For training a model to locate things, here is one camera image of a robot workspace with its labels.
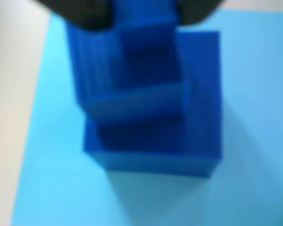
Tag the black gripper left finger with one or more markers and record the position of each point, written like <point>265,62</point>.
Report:
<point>85,14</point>

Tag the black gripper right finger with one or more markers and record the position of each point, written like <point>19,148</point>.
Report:
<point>195,10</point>

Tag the tiny blue cube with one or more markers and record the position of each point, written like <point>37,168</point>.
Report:
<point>143,14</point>

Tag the blue paper square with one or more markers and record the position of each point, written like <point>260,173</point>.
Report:
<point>49,153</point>

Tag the medium blue cube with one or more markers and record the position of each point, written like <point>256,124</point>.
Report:
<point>202,106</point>

